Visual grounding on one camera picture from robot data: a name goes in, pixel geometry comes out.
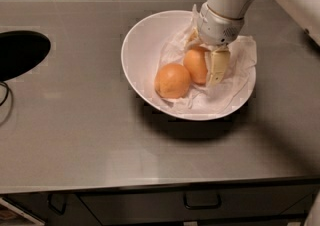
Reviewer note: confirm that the orange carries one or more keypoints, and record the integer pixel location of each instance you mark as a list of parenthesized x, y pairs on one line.
[(194, 61), (172, 81)]

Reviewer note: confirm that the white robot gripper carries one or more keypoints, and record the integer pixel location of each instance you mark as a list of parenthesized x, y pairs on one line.
[(217, 29)]

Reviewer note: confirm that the dark drawer front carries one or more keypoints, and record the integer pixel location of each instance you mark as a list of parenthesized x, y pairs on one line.
[(117, 209)]

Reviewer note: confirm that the white paper napkin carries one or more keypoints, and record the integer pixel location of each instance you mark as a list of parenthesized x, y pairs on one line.
[(213, 99)]

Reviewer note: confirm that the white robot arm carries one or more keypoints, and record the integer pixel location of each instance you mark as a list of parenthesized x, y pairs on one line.
[(306, 13)]

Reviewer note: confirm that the black round object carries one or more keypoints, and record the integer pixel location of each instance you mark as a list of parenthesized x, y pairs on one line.
[(21, 51)]

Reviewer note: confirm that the black left cabinet handle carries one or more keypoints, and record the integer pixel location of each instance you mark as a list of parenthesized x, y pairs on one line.
[(57, 203)]

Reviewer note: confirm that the black drawer handle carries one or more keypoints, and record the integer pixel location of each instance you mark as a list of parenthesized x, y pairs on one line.
[(201, 200)]

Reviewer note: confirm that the white ceramic bowl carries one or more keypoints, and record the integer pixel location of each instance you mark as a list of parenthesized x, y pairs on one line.
[(140, 55)]

